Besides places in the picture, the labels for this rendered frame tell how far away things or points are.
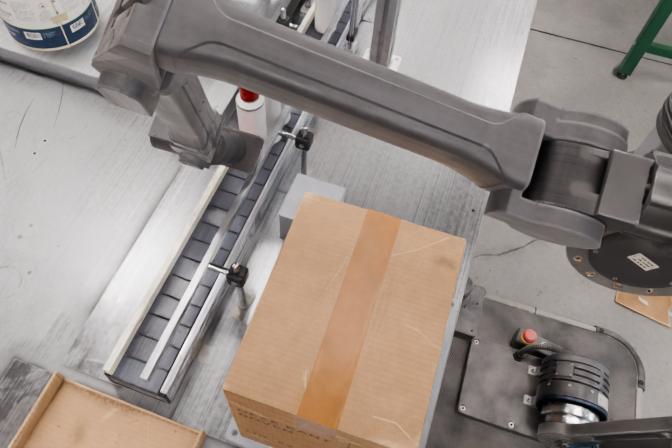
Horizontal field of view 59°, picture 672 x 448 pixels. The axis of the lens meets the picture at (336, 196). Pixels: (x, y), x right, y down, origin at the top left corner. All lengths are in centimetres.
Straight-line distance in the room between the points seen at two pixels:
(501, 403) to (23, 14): 146
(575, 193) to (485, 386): 124
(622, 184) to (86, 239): 96
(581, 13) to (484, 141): 272
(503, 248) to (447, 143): 174
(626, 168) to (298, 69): 27
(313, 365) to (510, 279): 147
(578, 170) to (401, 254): 37
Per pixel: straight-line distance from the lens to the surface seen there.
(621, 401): 186
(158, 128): 97
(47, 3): 142
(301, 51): 45
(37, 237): 126
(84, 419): 109
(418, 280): 81
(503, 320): 181
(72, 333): 115
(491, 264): 216
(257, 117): 109
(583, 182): 51
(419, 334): 78
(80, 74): 143
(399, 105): 46
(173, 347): 104
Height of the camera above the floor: 184
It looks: 57 degrees down
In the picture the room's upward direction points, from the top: 5 degrees clockwise
